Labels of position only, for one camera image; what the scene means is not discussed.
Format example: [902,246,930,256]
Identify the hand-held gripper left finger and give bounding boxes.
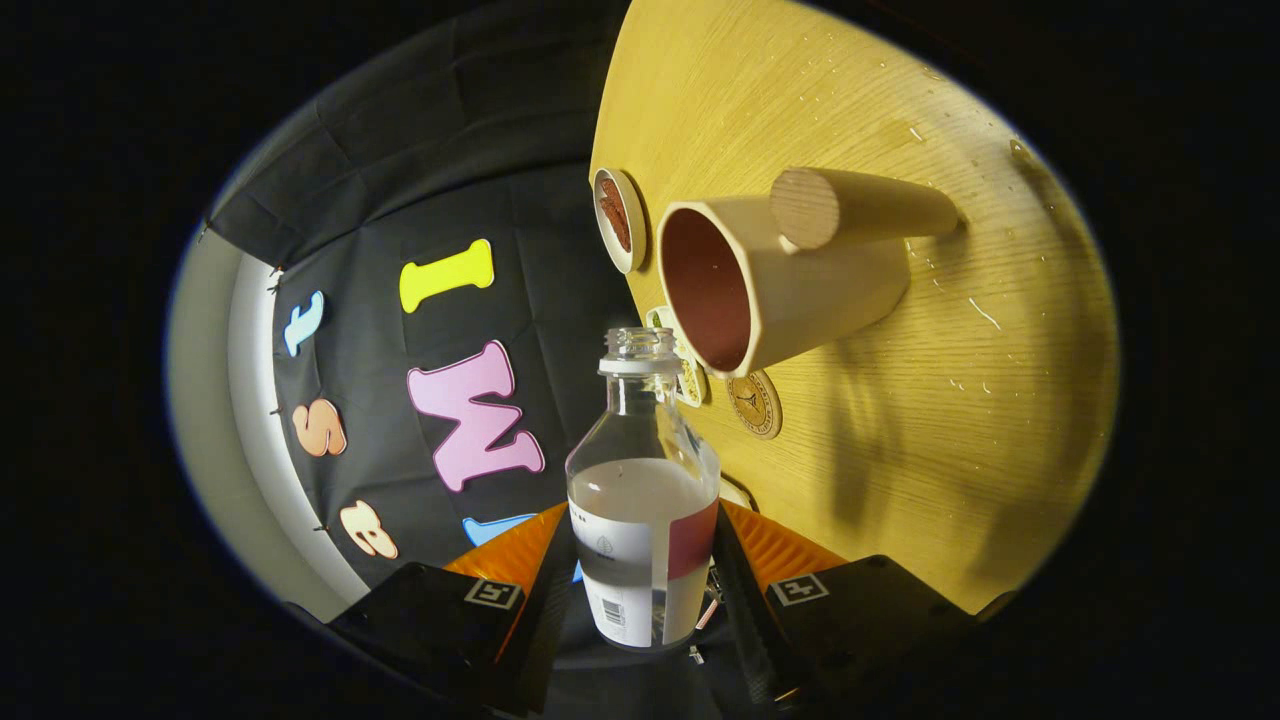
[325,502,581,717]

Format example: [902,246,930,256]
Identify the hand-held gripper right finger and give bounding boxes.
[708,500,981,715]

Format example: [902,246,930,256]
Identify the clear juice bottle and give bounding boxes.
[565,327,722,651]

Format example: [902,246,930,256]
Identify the round brown coaster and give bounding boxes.
[725,370,784,441]

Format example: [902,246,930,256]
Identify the cream cup with wooden handle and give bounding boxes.
[655,166,963,379]

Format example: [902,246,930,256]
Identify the white divided grain dish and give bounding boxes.
[645,305,712,408]

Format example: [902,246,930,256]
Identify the wooden table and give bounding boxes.
[588,0,1119,613]

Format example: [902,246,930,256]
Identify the reddish brown meat piece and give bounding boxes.
[598,178,632,252]

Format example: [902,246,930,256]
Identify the white round plate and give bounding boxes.
[592,167,648,275]

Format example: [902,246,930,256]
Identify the black backdrop cloth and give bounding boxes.
[205,0,771,720]

